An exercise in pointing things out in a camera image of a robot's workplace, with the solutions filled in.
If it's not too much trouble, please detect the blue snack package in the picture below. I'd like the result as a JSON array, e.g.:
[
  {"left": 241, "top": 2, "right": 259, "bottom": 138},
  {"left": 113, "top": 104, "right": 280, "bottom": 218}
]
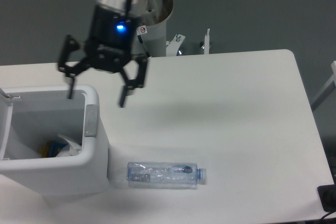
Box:
[{"left": 40, "top": 142, "right": 66, "bottom": 158}]

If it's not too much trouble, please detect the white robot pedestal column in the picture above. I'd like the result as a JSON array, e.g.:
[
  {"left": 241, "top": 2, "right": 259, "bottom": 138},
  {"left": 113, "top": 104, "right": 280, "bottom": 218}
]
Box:
[{"left": 141, "top": 0, "right": 174, "bottom": 57}]

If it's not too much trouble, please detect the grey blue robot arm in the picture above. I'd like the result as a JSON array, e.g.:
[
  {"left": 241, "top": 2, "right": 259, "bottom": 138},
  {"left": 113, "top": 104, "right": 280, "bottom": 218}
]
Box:
[{"left": 58, "top": 0, "right": 150, "bottom": 107}]

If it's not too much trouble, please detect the white plastic trash can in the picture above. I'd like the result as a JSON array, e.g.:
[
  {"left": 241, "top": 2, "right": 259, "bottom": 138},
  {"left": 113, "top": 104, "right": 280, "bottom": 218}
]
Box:
[{"left": 1, "top": 84, "right": 110, "bottom": 196}]

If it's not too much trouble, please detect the clear plastic water bottle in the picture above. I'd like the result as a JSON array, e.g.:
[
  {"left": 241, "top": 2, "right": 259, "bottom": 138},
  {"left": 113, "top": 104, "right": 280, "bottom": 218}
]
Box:
[{"left": 127, "top": 162, "right": 207, "bottom": 189}]

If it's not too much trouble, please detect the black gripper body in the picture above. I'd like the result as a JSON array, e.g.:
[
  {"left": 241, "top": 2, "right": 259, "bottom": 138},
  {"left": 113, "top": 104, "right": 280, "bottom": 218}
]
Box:
[{"left": 85, "top": 5, "right": 139, "bottom": 72}]

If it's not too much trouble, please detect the white frame at right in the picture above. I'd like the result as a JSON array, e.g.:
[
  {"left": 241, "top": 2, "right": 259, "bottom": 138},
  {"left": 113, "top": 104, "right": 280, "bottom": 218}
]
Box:
[{"left": 310, "top": 61, "right": 335, "bottom": 111}]

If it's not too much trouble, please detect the white paper wrapper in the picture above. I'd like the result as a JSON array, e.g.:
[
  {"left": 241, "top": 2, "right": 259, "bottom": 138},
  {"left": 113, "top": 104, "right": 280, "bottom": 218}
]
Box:
[{"left": 56, "top": 134, "right": 82, "bottom": 157}]

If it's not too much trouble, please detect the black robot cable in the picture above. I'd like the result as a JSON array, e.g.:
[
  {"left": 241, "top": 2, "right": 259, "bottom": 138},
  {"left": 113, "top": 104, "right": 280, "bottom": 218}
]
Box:
[{"left": 136, "top": 35, "right": 152, "bottom": 58}]

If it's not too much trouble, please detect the black device at edge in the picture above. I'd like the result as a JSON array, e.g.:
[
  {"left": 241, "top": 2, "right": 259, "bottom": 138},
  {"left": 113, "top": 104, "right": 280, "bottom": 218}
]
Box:
[{"left": 317, "top": 184, "right": 335, "bottom": 212}]

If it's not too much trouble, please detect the white metal base frame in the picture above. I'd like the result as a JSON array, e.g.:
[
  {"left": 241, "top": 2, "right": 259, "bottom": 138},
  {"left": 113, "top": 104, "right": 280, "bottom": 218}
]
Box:
[{"left": 166, "top": 28, "right": 212, "bottom": 57}]

